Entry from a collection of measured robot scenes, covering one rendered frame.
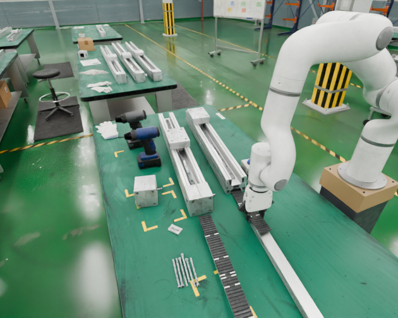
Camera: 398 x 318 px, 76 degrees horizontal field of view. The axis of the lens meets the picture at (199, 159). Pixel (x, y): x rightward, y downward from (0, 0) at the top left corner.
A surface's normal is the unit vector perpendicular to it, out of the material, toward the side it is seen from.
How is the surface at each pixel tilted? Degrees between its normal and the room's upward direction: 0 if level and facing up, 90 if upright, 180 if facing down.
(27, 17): 90
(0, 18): 90
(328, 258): 0
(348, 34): 77
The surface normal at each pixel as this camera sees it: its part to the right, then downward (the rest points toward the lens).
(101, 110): 0.38, 0.51
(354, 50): -0.31, 0.76
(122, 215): -0.02, -0.83
